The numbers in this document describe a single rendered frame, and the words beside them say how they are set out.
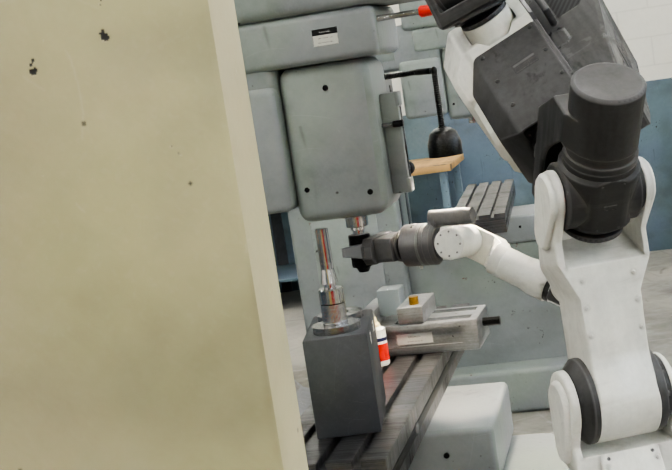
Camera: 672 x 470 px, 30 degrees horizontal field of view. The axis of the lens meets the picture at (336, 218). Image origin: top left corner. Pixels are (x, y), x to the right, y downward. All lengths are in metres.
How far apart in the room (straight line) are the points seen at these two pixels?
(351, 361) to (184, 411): 1.42
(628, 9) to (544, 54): 6.93
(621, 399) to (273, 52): 0.99
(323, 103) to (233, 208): 1.71
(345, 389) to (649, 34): 6.97
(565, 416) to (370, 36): 0.86
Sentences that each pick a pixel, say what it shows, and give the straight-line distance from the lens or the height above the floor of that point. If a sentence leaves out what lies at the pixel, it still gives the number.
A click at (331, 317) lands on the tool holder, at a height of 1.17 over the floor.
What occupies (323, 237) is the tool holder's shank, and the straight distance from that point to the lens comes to 2.30.
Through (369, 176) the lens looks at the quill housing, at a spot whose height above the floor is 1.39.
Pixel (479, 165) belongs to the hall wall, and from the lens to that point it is 9.17.
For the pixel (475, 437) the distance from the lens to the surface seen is 2.55.
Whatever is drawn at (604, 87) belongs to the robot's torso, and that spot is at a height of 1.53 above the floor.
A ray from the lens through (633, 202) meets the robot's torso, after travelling 2.02.
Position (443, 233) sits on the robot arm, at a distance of 2.51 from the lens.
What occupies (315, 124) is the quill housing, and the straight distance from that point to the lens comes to 2.55.
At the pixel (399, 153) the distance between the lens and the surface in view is 2.60.
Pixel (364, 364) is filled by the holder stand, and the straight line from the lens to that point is 2.29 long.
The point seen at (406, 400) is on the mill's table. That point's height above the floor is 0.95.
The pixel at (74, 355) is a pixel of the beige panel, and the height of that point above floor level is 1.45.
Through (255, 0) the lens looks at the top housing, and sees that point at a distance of 2.54.
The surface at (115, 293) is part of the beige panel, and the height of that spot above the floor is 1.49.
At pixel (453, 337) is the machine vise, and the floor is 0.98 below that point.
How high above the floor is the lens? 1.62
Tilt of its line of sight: 7 degrees down
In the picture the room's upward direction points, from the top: 9 degrees counter-clockwise
